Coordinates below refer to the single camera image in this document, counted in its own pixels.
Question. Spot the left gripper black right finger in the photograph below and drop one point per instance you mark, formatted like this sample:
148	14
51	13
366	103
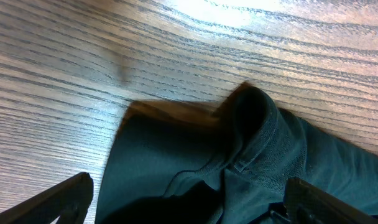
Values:
306	204

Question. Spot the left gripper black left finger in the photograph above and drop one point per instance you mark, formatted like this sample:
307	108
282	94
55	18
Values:
66	202

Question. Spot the black Sydrogen t-shirt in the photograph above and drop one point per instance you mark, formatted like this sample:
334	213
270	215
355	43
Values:
164	171

